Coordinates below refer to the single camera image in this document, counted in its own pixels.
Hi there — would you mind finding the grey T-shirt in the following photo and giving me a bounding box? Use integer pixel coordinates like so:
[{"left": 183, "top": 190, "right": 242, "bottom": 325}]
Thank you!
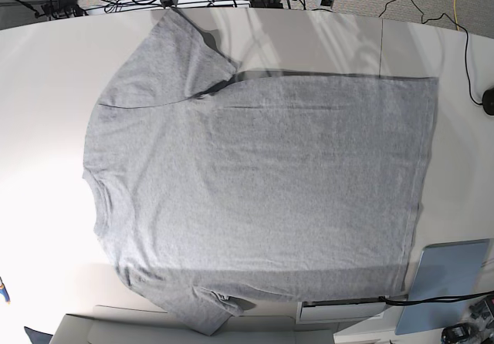
[{"left": 83, "top": 10, "right": 438, "bottom": 335}]

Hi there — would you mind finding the blue-grey flat board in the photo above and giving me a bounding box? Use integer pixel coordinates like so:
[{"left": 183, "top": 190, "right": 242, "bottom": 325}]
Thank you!
[{"left": 394, "top": 239, "right": 489, "bottom": 336}]

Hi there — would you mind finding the black round puck device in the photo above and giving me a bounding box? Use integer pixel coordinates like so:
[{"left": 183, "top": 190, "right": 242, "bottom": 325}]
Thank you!
[{"left": 482, "top": 87, "right": 494, "bottom": 116}]

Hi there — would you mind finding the black device bottom right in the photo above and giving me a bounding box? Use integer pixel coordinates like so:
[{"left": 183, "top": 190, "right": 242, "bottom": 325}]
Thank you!
[{"left": 441, "top": 322, "right": 479, "bottom": 344}]

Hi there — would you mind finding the blue orange tool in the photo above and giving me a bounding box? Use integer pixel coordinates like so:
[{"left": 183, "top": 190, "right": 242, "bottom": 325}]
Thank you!
[{"left": 0, "top": 278, "right": 11, "bottom": 304}]

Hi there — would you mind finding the white table cable tray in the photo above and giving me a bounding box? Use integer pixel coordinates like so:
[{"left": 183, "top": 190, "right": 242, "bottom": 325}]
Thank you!
[{"left": 296, "top": 298, "right": 387, "bottom": 325}]

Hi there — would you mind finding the black cable over board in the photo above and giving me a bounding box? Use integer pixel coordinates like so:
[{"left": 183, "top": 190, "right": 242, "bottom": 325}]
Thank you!
[{"left": 380, "top": 291, "right": 494, "bottom": 307}]

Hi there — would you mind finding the thin black cable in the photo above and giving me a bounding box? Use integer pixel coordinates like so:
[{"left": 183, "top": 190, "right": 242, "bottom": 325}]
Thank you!
[{"left": 378, "top": 0, "right": 484, "bottom": 105}]

